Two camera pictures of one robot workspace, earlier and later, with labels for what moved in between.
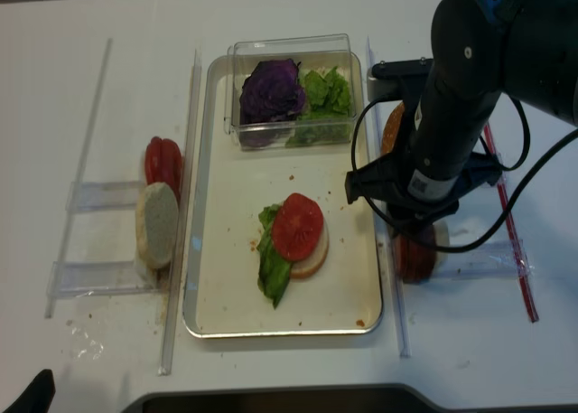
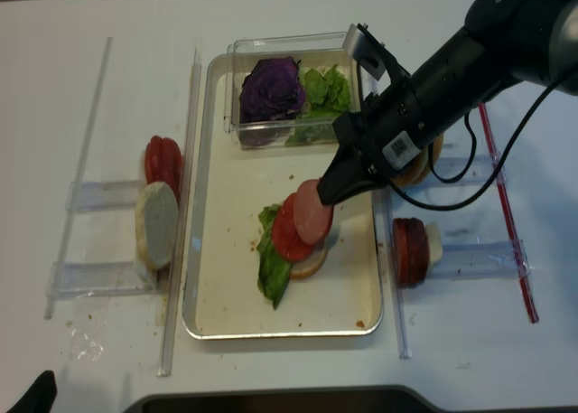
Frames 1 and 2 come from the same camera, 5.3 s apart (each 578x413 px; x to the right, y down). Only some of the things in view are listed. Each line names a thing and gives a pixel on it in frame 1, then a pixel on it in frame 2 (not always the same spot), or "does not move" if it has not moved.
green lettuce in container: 328,117 does not move
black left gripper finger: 38,398 does not move
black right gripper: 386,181 to 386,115
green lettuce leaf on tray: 275,271 does not move
